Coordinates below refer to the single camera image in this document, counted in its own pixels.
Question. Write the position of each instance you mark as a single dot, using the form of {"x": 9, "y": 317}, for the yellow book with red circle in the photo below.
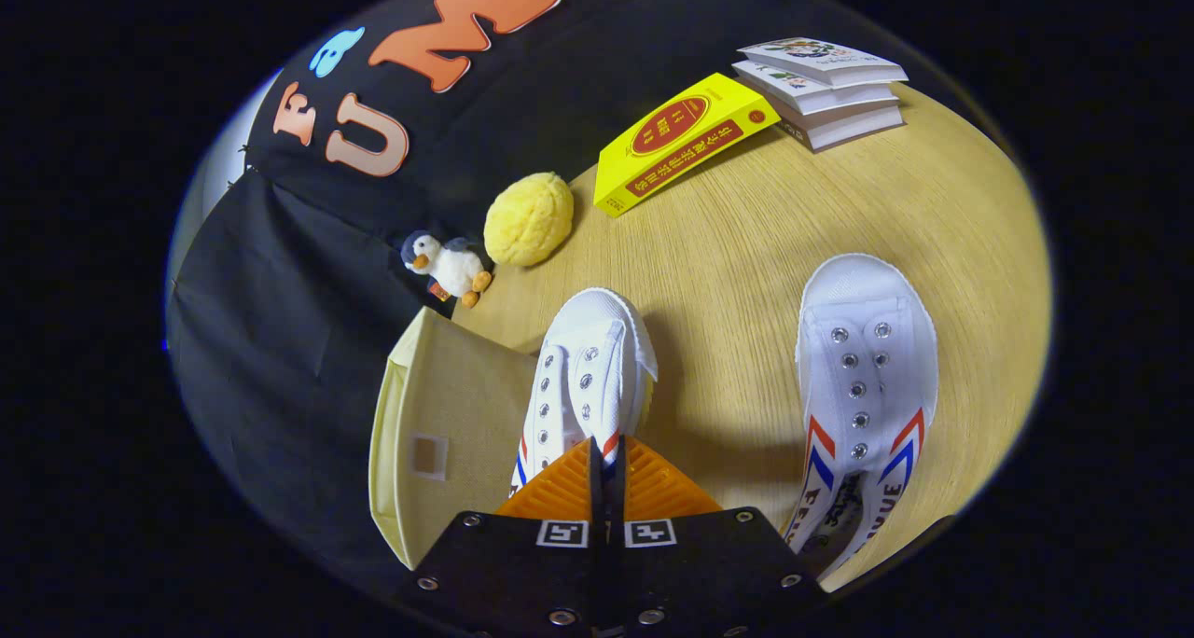
{"x": 681, "y": 134}

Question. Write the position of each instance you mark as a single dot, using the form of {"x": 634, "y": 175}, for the beige fabric storage box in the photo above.
{"x": 457, "y": 405}

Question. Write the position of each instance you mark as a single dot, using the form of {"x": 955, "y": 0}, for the yellow round plush ball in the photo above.
{"x": 527, "y": 218}

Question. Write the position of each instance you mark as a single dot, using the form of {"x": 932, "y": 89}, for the white paperback book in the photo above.
{"x": 849, "y": 130}
{"x": 812, "y": 97}

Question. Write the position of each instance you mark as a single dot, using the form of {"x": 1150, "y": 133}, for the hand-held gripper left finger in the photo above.
{"x": 532, "y": 573}

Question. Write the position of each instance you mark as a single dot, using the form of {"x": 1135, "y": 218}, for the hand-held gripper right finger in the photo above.
{"x": 709, "y": 573}

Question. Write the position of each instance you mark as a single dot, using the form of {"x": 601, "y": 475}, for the penguin plush toy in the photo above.
{"x": 452, "y": 267}

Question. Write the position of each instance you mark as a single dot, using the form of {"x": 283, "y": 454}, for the black backdrop cloth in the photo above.
{"x": 280, "y": 321}

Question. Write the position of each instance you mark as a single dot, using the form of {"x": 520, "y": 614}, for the white canvas shoe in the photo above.
{"x": 592, "y": 358}
{"x": 863, "y": 358}

